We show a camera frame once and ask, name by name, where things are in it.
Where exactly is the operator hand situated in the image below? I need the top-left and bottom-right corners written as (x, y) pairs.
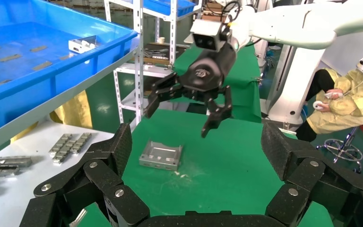
top-left (313, 102), bottom-right (331, 113)
top-left (324, 89), bottom-right (344, 100)

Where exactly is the cardboard boxes stack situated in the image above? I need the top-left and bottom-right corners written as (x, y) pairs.
top-left (200, 0), bottom-right (223, 23)

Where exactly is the pile of metal parts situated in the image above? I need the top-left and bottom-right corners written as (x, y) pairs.
top-left (143, 47), bottom-right (171, 60)

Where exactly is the sheet metal bracket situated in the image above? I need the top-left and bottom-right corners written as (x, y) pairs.
top-left (68, 34), bottom-right (98, 54)
top-left (138, 140), bottom-right (183, 171)

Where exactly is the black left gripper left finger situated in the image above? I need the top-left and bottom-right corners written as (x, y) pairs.
top-left (19, 122), bottom-right (151, 227)

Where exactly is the yellow plastic bag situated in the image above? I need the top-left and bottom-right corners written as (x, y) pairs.
top-left (10, 90), bottom-right (94, 143)

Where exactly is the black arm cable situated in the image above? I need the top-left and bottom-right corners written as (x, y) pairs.
top-left (219, 0), bottom-right (243, 35)

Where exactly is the chrome stool base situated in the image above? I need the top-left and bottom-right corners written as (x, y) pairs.
top-left (312, 120), bottom-right (363, 175)

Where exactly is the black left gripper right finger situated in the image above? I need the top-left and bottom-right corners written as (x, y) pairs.
top-left (260, 122), bottom-right (363, 227)

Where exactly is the white paper sheet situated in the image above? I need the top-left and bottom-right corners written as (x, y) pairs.
top-left (0, 120), bottom-right (116, 227)

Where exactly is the white perforated storage rack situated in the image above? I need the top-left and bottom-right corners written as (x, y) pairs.
top-left (104, 0), bottom-right (201, 134)

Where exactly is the large blue plastic bin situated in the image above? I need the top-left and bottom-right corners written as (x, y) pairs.
top-left (0, 0), bottom-right (139, 140)

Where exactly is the wooden board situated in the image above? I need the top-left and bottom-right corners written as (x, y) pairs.
top-left (144, 57), bottom-right (172, 66)

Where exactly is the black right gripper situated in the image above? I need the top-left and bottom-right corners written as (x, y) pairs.
top-left (143, 43), bottom-right (237, 139)

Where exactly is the small blue plastic bin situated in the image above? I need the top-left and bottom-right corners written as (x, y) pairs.
top-left (142, 0), bottom-right (198, 18)

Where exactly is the operator in yellow coat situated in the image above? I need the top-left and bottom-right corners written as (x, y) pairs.
top-left (295, 28), bottom-right (363, 143)

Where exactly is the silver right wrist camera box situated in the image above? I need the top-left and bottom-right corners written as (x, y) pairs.
top-left (190, 19), bottom-right (231, 52)

